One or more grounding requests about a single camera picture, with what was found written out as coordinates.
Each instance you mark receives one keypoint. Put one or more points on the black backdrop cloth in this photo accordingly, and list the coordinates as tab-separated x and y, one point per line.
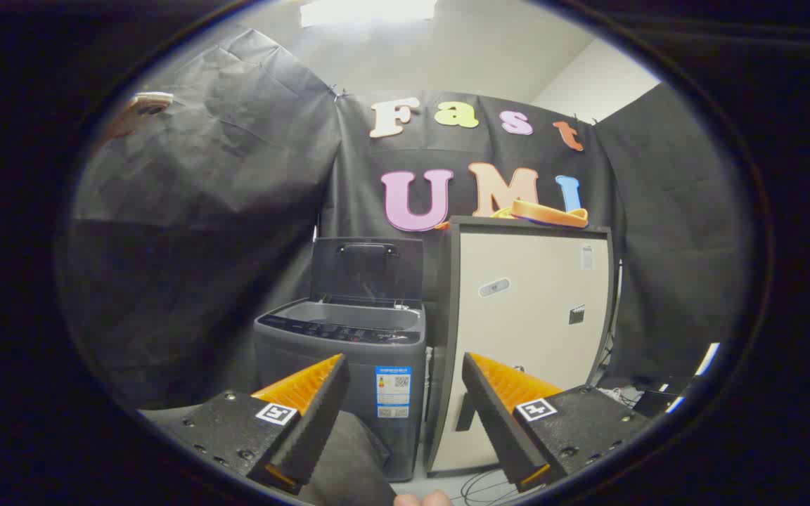
236	211

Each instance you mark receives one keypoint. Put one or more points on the pale pink object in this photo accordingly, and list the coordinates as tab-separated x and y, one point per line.
139	109

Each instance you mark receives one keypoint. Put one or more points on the white and blue board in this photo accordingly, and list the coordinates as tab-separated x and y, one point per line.
704	365

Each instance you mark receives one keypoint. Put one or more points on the yellow polo shirt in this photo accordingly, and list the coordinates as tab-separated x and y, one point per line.
553	214

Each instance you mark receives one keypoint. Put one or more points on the small black box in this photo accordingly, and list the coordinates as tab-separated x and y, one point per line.
652	404

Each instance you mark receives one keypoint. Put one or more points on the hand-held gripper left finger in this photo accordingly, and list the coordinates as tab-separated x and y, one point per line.
313	422

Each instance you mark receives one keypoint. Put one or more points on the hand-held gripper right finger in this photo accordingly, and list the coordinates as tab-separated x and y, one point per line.
496	422

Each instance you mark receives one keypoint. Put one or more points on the ceiling light panel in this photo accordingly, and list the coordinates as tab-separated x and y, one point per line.
366	10

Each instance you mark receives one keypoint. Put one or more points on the beige cabinet with dark frame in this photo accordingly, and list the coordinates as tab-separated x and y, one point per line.
531	316

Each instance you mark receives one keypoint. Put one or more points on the grey washing machine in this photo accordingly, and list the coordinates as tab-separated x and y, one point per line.
370	358

